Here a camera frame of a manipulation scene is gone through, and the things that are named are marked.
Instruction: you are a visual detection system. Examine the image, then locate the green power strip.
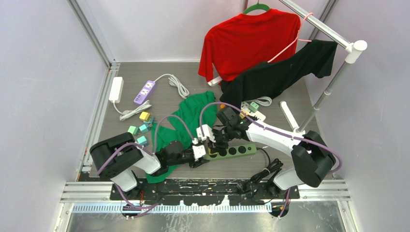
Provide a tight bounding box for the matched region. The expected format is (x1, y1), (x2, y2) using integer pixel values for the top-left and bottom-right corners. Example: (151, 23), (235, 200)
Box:
(204, 144), (257, 161)

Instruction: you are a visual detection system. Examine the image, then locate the teal plug adapter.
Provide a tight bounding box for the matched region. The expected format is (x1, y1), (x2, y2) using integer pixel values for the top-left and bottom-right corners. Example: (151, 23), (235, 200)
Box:
(138, 124), (151, 133)
(136, 135), (149, 146)
(145, 116), (155, 127)

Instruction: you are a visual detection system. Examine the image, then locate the yellow plug adapter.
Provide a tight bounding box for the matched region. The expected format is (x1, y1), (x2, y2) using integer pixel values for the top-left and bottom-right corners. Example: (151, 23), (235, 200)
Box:
(139, 111), (151, 122)

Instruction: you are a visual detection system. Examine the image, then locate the light green plug adapter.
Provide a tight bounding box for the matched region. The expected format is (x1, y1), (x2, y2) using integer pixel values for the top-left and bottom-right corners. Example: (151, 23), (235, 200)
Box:
(127, 126), (139, 136)

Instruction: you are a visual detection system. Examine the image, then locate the purple power strip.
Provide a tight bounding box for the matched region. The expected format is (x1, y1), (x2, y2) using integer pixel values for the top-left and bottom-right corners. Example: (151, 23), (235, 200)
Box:
(133, 80), (156, 105)

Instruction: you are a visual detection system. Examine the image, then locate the white power strip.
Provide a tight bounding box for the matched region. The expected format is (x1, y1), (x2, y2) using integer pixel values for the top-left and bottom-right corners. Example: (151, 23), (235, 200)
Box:
(241, 102), (266, 121)
(108, 77), (124, 103)

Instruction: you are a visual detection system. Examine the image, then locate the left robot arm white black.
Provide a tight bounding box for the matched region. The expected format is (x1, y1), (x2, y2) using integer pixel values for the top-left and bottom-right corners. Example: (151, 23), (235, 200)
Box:
(89, 132), (209, 200)

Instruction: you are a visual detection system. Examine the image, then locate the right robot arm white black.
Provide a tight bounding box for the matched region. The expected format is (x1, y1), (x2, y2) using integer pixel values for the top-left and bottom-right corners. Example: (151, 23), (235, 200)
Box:
(214, 106), (336, 199)

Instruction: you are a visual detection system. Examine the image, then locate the mint plug adapter back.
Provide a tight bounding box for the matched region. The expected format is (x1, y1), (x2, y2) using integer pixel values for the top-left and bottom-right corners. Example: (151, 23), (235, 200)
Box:
(249, 102), (259, 113)

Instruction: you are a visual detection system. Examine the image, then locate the green t-shirt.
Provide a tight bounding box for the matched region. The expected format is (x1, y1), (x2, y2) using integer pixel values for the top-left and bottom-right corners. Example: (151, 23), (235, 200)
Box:
(146, 91), (219, 184)

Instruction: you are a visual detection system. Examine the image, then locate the black t-shirt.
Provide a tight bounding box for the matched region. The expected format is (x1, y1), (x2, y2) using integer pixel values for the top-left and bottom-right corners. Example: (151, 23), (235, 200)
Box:
(220, 40), (338, 107)

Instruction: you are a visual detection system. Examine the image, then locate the red t-shirt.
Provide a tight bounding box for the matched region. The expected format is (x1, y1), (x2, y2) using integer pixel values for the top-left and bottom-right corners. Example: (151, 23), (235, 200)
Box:
(198, 9), (301, 82)

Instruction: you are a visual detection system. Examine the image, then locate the pink clothes hanger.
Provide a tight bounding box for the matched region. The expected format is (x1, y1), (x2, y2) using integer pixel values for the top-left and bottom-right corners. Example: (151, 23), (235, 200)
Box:
(268, 12), (314, 63)

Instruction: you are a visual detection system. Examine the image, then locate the green clothes hanger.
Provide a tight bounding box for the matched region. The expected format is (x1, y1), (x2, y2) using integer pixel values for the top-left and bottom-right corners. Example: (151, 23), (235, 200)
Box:
(243, 3), (271, 15)

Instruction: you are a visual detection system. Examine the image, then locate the silver clothes rack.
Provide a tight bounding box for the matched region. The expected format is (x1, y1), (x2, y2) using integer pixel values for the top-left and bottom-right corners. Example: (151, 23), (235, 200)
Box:
(278, 0), (368, 134)

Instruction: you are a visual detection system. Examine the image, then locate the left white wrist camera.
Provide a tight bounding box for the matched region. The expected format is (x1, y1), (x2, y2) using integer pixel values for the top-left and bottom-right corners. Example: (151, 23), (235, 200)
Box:
(192, 138), (206, 160)

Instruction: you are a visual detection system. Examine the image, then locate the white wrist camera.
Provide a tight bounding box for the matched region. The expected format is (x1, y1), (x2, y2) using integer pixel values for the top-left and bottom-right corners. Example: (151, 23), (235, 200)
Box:
(196, 124), (216, 143)
(192, 138), (206, 160)

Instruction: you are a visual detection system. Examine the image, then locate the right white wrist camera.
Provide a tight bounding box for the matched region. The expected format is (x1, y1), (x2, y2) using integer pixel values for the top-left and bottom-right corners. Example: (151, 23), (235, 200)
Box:
(196, 124), (216, 143)

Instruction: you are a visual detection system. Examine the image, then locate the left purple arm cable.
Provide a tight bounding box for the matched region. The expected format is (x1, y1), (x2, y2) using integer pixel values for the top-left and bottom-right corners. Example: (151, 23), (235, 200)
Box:
(96, 115), (196, 219)

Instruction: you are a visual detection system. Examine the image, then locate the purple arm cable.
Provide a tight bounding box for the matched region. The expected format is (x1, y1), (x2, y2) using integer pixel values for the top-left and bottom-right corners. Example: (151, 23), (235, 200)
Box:
(96, 115), (196, 219)
(199, 101), (343, 218)

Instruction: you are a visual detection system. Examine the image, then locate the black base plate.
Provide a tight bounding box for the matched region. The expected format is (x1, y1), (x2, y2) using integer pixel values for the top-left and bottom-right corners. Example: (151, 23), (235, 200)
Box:
(125, 179), (287, 206)

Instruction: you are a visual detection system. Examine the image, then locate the black coiled cable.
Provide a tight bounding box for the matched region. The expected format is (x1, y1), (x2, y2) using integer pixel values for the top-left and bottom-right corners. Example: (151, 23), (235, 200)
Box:
(237, 147), (284, 196)

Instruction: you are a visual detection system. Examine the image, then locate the purple strip white cable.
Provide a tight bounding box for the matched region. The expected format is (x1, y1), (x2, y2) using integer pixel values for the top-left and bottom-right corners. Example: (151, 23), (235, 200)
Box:
(153, 73), (190, 99)

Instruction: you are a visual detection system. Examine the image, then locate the white power strip cable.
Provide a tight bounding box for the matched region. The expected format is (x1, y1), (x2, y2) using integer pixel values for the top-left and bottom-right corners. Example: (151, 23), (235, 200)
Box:
(112, 99), (152, 122)

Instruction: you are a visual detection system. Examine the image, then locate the aluminium frame rail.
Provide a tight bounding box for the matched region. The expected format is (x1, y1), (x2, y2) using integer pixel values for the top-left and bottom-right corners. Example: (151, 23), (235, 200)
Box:
(67, 0), (121, 129)

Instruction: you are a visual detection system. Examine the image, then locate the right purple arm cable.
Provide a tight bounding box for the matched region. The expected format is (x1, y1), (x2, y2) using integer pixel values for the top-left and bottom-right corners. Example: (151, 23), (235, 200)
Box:
(199, 101), (343, 218)

